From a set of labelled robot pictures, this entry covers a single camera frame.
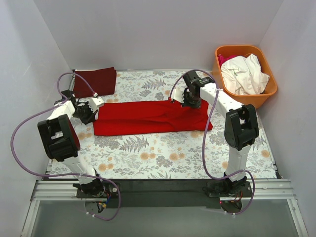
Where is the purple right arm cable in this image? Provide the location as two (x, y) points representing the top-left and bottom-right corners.
(168, 69), (256, 216)

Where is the aluminium frame rail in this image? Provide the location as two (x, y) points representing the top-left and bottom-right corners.
(21, 179), (308, 237)

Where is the pink garment in basket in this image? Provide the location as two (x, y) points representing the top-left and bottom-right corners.
(217, 54), (236, 67)

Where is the cream white t shirt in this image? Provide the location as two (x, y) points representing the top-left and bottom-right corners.
(221, 54), (270, 95)

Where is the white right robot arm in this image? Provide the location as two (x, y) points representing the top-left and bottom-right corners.
(182, 70), (259, 198)

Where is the folded dark red t shirt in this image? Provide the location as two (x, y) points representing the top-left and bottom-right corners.
(73, 67), (117, 98)

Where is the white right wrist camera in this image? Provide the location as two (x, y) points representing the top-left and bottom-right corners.
(168, 89), (184, 104)

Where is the orange plastic basket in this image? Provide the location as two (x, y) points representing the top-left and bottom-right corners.
(212, 45), (277, 108)

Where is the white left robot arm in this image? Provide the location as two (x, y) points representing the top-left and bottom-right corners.
(38, 90), (105, 198)

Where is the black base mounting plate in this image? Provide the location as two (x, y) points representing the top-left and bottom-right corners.
(74, 179), (253, 209)

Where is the floral patterned table mat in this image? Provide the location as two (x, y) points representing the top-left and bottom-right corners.
(48, 70), (276, 180)

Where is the bright red t shirt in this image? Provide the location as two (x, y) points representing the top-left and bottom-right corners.
(93, 100), (209, 136)

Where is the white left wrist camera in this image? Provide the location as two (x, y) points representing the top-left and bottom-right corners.
(88, 97), (104, 113)

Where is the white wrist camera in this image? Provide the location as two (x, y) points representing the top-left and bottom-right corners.
(168, 89), (184, 104)
(88, 97), (104, 113)

